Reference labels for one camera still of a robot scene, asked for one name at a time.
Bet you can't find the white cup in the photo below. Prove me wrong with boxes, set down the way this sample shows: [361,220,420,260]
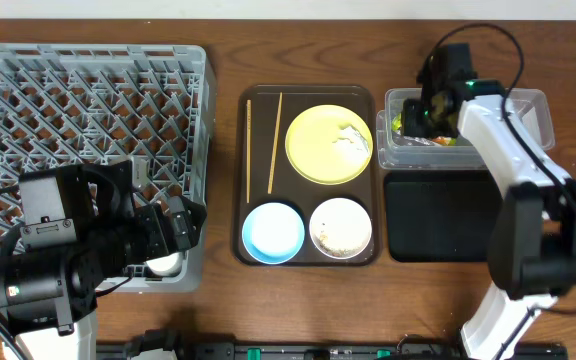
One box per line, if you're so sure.
[146,252,183,277]

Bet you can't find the green orange snack wrapper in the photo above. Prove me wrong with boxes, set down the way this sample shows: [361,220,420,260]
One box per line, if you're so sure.
[390,115,457,146]

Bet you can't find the white paper napkin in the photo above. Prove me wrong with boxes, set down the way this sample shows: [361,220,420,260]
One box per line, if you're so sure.
[333,126,370,163]

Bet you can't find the light blue bowl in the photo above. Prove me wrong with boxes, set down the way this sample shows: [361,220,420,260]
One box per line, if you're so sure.
[241,202,305,265]

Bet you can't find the white bowl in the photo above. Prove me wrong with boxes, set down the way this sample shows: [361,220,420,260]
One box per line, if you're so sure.
[308,198,372,260]

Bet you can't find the wooden chopstick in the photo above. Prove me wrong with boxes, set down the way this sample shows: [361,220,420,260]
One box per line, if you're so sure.
[267,92,283,195]
[245,99,252,204]

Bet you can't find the rice leftovers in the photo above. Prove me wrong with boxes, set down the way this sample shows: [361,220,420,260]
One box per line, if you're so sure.
[317,229,362,258]

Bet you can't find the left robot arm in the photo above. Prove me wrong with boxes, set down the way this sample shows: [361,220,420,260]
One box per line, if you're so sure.
[0,160,207,359]

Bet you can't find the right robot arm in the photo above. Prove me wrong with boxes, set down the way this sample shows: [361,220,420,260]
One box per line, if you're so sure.
[401,43,576,359]

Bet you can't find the black waste tray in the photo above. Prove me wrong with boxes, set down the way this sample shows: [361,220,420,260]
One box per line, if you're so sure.
[383,170,502,263]

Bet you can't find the clear plastic bin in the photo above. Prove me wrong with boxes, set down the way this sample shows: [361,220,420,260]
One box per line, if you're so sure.
[376,88,555,170]

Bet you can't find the yellow round plate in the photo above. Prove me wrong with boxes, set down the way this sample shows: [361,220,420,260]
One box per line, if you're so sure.
[285,105,373,185]

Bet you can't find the grey plastic dish rack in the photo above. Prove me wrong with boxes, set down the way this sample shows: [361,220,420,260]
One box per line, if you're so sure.
[0,42,218,294]

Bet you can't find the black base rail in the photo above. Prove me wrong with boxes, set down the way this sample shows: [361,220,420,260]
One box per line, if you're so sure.
[95,329,569,360]

